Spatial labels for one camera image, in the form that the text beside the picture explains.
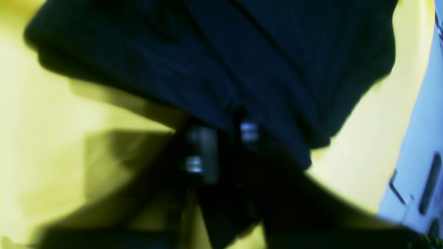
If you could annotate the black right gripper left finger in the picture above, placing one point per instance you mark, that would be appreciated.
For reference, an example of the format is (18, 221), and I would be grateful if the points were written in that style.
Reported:
(155, 210)

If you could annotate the yellow table cloth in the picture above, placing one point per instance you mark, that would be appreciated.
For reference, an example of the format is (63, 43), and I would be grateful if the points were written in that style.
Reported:
(67, 143)

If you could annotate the black graphic T-shirt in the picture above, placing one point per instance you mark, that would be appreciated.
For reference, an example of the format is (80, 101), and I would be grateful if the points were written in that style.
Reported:
(296, 68)

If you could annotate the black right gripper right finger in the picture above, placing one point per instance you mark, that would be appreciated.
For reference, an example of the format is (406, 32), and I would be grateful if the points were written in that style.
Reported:
(298, 214)

